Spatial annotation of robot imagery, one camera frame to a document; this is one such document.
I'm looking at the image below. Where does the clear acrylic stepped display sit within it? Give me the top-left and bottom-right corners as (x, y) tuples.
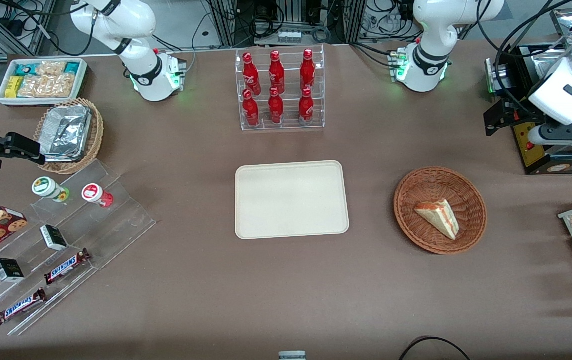
(0, 159), (157, 337)

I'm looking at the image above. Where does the red lid jar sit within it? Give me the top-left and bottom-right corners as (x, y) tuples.
(81, 183), (115, 209)

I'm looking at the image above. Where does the aluminium foil container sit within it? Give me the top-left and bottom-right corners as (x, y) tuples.
(40, 104), (92, 164)

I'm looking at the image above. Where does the yellow snack packet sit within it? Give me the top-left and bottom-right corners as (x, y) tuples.
(4, 75), (25, 99)

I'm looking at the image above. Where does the clear acrylic bottle rack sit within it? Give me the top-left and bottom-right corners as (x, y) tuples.
(235, 44), (326, 132)

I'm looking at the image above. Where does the white power strip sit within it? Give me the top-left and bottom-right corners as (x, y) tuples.
(276, 29), (303, 45)

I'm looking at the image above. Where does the triangle sandwich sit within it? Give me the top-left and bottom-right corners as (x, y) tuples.
(413, 199), (461, 241)

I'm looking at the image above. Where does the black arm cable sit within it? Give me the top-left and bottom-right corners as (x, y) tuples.
(475, 0), (572, 113)

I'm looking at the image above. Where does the snickers bar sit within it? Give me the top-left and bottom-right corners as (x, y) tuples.
(43, 248), (92, 286)
(0, 287), (47, 327)

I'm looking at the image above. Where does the tan wicker basket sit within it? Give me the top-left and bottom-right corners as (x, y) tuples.
(33, 97), (105, 175)

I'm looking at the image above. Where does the silver black device box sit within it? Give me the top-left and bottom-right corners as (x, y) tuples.
(485, 46), (532, 98)

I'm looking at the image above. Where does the black cable loop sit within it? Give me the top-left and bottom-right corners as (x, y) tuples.
(398, 335), (472, 360)

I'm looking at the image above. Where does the small black box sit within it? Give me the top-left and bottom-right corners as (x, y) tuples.
(0, 257), (26, 284)
(39, 224), (69, 252)

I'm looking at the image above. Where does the white snack bin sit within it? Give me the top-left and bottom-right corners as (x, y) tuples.
(0, 57), (90, 108)

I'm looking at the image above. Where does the green lid jar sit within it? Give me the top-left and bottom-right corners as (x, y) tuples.
(31, 176), (71, 204)

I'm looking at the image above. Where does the red cola bottle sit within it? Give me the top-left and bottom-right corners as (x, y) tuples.
(299, 48), (316, 93)
(298, 87), (315, 124)
(242, 89), (261, 127)
(268, 87), (285, 125)
(268, 50), (286, 95)
(242, 52), (262, 96)

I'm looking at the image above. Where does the brown round wicker basket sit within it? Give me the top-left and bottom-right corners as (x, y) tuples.
(393, 166), (488, 255)

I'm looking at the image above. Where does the cream plastic tray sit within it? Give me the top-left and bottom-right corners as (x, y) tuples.
(235, 160), (350, 240)

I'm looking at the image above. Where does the clear cracker bag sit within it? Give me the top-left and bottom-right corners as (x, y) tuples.
(46, 73), (76, 98)
(35, 60), (67, 77)
(17, 75), (50, 99)

